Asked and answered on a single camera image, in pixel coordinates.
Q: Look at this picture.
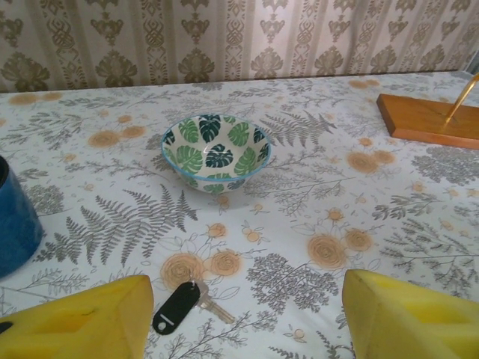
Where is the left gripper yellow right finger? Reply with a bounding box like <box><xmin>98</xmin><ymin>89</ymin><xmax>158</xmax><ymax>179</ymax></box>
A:
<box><xmin>342</xmin><ymin>269</ymin><xmax>479</xmax><ymax>359</ymax></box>

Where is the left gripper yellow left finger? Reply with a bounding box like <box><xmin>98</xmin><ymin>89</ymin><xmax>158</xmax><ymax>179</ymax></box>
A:
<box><xmin>0</xmin><ymin>274</ymin><xmax>155</xmax><ymax>359</ymax></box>

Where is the key with black tag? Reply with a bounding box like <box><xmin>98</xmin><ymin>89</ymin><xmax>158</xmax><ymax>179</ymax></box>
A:
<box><xmin>152</xmin><ymin>280</ymin><xmax>237</xmax><ymax>335</ymax></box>

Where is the dark blue enamel mug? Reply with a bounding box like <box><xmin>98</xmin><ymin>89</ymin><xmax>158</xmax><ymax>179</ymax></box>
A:
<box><xmin>0</xmin><ymin>155</ymin><xmax>46</xmax><ymax>280</ymax></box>

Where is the floral patterned tablecloth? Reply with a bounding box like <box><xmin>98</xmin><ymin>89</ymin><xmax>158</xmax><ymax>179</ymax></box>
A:
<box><xmin>0</xmin><ymin>69</ymin><xmax>479</xmax><ymax>359</ymax></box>

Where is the leaf pattern ceramic bowl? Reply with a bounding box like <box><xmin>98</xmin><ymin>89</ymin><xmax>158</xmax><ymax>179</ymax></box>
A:
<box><xmin>160</xmin><ymin>114</ymin><xmax>273</xmax><ymax>195</ymax></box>

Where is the gold wire stand wooden base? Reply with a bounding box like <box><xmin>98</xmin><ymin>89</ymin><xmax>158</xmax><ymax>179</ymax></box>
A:
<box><xmin>376</xmin><ymin>73</ymin><xmax>479</xmax><ymax>150</ymax></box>

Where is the aluminium frame post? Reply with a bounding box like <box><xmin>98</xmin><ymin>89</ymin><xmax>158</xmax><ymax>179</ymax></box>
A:
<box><xmin>463</xmin><ymin>52</ymin><xmax>479</xmax><ymax>76</ymax></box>

